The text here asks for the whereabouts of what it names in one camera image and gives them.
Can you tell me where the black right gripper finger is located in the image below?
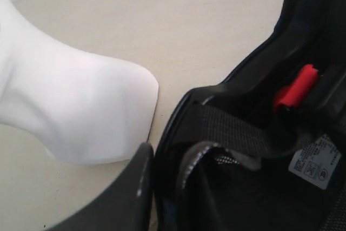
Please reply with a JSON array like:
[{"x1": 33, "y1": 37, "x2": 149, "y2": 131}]
[{"x1": 49, "y1": 143, "x2": 154, "y2": 230}]

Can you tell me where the black helmet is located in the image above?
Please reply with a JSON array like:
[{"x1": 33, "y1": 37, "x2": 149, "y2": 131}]
[{"x1": 154, "y1": 0, "x2": 345, "y2": 230}]

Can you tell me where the white mannequin head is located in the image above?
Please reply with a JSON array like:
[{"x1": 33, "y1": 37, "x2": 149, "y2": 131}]
[{"x1": 1, "y1": 0, "x2": 159, "y2": 164}]

